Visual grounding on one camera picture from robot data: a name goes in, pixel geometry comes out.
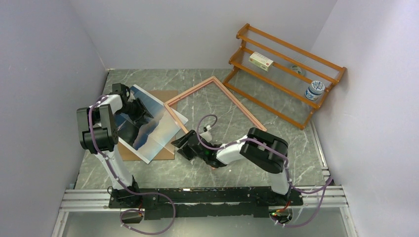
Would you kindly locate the aluminium rail frame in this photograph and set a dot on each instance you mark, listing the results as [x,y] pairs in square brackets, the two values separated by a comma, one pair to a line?
[309,172]

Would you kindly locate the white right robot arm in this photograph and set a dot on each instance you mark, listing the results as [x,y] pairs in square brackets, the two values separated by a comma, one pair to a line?
[263,149]

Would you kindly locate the landscape photo print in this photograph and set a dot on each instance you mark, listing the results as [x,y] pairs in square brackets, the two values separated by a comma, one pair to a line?
[152,126]

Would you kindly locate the pink wooden photo frame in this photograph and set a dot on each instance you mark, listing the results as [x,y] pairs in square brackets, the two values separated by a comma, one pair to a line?
[232,123]

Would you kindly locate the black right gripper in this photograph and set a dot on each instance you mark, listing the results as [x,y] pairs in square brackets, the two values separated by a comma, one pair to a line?
[179,142]

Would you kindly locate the brown cardboard backing board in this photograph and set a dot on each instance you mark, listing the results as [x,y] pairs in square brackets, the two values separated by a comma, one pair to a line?
[160,144]

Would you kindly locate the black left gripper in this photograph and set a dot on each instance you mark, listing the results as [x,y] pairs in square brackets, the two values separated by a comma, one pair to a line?
[143,111]

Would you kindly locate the blue white round jar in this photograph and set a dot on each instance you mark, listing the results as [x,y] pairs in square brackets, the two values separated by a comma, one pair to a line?
[315,90]

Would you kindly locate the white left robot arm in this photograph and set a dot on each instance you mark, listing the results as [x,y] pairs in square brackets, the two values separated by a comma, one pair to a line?
[98,133]

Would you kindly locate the orange wooden shelf rack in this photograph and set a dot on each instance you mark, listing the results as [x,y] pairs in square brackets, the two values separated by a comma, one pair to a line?
[280,76]

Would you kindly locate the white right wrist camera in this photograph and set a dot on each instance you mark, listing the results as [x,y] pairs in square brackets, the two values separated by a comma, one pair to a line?
[206,133]

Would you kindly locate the white green small box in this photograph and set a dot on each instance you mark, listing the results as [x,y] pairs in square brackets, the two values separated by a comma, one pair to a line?
[261,61]

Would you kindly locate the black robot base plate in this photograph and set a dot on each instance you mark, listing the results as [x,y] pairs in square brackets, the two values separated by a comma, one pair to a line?
[203,202]

